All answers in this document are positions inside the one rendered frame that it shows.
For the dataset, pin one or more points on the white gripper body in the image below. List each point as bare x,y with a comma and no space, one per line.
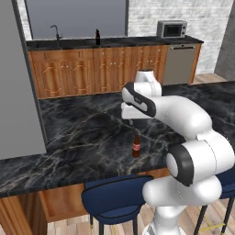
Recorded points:
132,112

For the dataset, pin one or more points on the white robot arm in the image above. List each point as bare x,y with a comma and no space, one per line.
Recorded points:
189,122

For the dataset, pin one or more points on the small brown bottle red label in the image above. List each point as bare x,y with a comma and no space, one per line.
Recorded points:
136,147

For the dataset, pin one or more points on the large dark bottle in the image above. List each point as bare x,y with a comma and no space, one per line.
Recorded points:
97,38

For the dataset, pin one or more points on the dark sink basin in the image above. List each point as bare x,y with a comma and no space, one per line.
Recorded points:
49,44

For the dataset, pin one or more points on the black sink tap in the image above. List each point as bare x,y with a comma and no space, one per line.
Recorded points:
57,34

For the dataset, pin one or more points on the wooden cupboard run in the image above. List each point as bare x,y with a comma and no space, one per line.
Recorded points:
91,72

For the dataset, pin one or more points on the grey dishwasher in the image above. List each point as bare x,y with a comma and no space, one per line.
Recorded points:
179,64

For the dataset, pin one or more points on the blue bar stool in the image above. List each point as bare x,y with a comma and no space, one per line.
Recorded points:
113,199
228,186

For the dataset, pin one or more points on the grey microwave oven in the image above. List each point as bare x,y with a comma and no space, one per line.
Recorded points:
171,29

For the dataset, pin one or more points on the grey window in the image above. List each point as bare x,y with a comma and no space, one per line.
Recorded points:
76,18

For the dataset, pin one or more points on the wooden island base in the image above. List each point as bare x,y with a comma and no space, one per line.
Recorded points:
58,202

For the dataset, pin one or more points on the grey fridge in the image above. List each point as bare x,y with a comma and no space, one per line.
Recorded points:
15,91

